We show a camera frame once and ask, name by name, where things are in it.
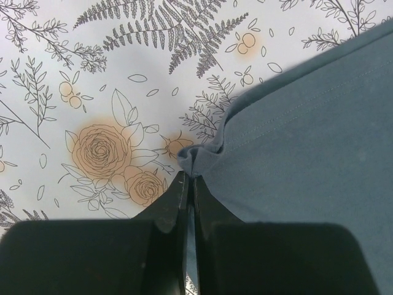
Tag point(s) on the floral table mat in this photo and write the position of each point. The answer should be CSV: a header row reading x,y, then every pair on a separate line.
x,y
99,97

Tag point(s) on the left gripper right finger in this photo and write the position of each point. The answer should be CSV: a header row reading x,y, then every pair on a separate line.
x,y
237,257

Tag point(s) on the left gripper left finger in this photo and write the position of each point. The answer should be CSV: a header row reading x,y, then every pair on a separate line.
x,y
141,255

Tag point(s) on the blue grey t shirt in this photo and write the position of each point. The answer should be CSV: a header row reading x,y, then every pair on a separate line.
x,y
313,144

